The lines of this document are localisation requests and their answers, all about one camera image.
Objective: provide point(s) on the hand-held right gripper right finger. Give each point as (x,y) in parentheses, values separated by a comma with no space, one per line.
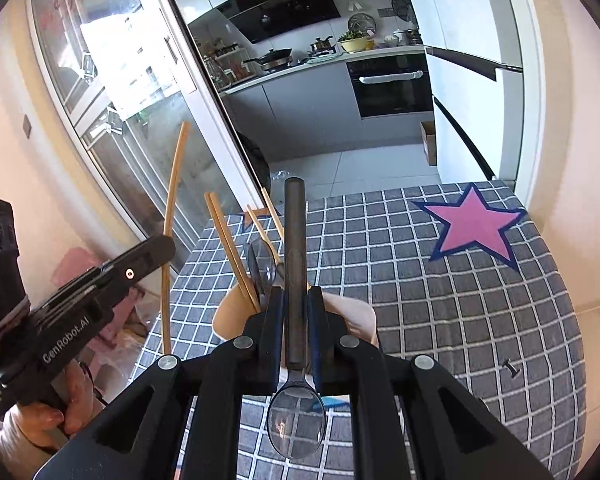
(316,320)

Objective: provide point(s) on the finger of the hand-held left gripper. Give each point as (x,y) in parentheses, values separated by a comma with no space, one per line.
(130,266)

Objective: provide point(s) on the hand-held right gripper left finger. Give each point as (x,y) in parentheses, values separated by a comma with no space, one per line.
(275,320)

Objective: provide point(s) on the pale pink utensil holder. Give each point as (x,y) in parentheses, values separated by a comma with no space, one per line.
(360,317)

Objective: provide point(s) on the bamboo chopstick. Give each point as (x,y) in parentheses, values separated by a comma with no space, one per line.
(260,227)
(272,212)
(226,247)
(234,244)
(172,200)

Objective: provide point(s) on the person's left forearm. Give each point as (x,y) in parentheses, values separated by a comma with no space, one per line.
(2,442)

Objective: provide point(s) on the person's left hand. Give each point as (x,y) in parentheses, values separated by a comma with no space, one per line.
(37,414)

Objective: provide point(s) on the grey checked tablecloth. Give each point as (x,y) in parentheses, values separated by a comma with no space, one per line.
(430,310)

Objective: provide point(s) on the black bag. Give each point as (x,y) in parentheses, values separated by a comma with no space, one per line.
(257,160)

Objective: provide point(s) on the glass sliding door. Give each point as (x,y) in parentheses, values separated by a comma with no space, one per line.
(130,85)

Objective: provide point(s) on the cardboard box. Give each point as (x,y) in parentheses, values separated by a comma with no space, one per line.
(428,142)

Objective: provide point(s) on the grey kitchen cabinet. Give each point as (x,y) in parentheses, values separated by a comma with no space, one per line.
(300,110)

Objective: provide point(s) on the black built-in oven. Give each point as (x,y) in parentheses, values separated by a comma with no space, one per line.
(390,95)

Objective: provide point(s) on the black wok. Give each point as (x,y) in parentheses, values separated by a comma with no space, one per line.
(275,57)

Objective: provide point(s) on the white fridge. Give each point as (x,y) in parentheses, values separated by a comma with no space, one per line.
(460,110)

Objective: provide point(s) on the cooking pot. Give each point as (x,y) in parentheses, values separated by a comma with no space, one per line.
(321,45)

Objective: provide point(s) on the black range hood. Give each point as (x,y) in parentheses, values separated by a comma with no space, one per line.
(285,10)

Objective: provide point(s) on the black fan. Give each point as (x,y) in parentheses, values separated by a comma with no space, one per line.
(402,5)

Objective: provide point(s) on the wall switch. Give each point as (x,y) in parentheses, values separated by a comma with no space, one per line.
(26,126)

